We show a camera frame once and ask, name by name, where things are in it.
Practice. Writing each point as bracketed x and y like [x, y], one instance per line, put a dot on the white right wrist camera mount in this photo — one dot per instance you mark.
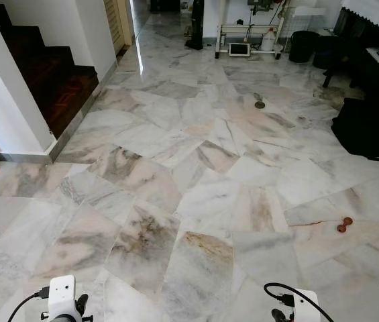
[306, 307]

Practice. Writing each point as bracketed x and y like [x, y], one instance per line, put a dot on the black stool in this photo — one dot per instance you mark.
[333, 57]

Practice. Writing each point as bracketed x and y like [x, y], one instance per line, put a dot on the white plastic jug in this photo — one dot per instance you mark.
[268, 41]

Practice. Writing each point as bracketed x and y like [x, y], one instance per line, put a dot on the small brown dumbbell-shaped object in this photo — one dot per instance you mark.
[344, 225]

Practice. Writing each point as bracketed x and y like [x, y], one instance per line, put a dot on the white lace tablecloth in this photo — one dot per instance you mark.
[377, 15]

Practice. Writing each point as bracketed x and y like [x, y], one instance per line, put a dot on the small round dark floor disc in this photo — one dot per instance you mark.
[259, 104]

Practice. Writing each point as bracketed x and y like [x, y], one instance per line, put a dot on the wooden louvred door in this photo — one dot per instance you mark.
[117, 23]

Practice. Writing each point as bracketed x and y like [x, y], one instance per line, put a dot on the black upright appliance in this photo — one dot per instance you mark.
[195, 27]

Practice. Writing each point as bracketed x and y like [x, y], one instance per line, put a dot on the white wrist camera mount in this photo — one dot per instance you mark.
[61, 295]
[306, 307]

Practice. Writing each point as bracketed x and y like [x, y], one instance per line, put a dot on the black round bin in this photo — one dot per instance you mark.
[304, 47]

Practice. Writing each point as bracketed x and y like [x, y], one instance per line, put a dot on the white metal rack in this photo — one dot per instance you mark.
[249, 30]

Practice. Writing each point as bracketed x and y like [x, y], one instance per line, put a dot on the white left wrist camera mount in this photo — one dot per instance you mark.
[61, 295]

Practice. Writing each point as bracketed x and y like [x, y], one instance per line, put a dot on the dark wooden staircase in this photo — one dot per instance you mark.
[55, 80]

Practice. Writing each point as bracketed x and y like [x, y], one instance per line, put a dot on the large black bag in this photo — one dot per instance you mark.
[373, 121]

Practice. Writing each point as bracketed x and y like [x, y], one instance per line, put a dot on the white framed tablet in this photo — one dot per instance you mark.
[239, 49]

